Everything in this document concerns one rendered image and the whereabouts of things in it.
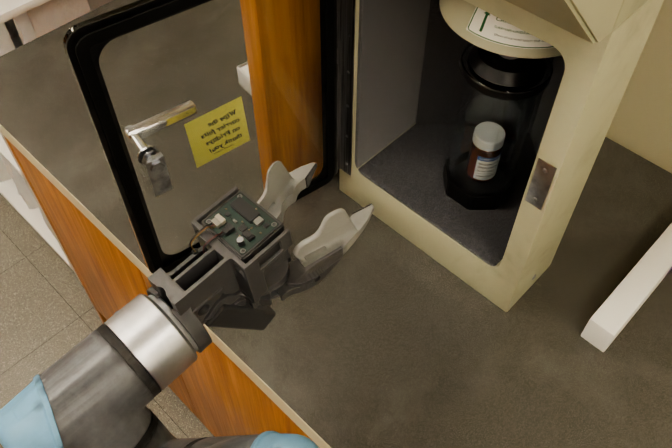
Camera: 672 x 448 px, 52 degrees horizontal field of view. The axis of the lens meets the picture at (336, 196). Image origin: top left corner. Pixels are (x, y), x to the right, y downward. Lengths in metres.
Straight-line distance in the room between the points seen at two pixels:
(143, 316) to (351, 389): 0.39
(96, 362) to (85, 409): 0.04
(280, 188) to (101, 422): 0.26
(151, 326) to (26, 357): 1.59
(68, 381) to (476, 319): 0.57
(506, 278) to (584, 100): 0.32
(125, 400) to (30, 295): 1.70
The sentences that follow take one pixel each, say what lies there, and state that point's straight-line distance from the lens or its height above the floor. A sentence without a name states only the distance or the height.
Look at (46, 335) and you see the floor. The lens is 2.17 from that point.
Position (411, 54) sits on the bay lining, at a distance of 0.97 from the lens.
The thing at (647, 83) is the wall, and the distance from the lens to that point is 1.20.
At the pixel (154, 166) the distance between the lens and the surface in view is 0.79.
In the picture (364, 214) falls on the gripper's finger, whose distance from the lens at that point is 0.66.
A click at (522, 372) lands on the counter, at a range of 0.95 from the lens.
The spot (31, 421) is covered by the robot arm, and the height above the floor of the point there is 1.27.
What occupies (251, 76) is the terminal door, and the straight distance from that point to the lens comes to 0.81.
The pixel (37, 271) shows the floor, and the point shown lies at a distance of 2.31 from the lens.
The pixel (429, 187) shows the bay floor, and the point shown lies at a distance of 1.00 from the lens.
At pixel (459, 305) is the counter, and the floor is 0.94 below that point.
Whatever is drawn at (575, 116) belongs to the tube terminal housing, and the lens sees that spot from 0.70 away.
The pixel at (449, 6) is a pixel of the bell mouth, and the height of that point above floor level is 1.33.
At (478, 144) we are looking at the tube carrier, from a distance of 0.89.
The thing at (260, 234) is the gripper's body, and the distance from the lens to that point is 0.58.
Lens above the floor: 1.77
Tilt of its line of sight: 50 degrees down
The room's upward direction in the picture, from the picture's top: straight up
